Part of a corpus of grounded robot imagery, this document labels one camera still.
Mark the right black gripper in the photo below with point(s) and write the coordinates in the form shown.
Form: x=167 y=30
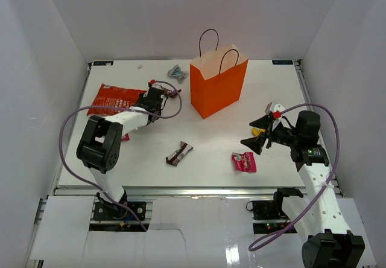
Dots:
x=255 y=143

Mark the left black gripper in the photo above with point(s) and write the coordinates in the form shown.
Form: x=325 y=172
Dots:
x=141 y=98

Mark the pink candy packet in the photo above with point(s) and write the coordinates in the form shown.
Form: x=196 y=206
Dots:
x=244 y=162

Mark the large red chips bag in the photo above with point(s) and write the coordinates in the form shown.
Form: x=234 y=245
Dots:
x=113 y=96

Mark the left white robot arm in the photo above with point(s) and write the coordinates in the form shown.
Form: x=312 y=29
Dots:
x=100 y=145

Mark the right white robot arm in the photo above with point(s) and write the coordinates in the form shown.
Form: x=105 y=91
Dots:
x=327 y=239

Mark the orange paper bag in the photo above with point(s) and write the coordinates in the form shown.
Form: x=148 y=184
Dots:
x=216 y=78

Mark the yellow snack packet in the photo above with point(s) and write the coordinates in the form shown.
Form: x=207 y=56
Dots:
x=256 y=131

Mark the dark purple candy wrapper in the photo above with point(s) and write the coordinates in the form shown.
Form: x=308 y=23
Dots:
x=171 y=93

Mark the silver blue snack packet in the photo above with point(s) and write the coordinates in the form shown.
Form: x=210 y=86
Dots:
x=177 y=73

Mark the small pink snack packet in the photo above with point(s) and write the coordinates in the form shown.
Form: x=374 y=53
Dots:
x=125 y=138

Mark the brown chocolate bar wrapper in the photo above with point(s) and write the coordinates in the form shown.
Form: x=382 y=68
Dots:
x=179 y=154

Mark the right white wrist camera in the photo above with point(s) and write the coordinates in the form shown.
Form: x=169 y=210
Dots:
x=274 y=109

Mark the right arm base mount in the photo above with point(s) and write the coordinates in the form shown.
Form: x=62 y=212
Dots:
x=265 y=210

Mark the aluminium table frame rail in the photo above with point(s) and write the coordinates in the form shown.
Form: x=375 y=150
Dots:
x=172 y=191

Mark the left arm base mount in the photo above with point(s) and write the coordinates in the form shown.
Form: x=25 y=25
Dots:
x=103 y=213

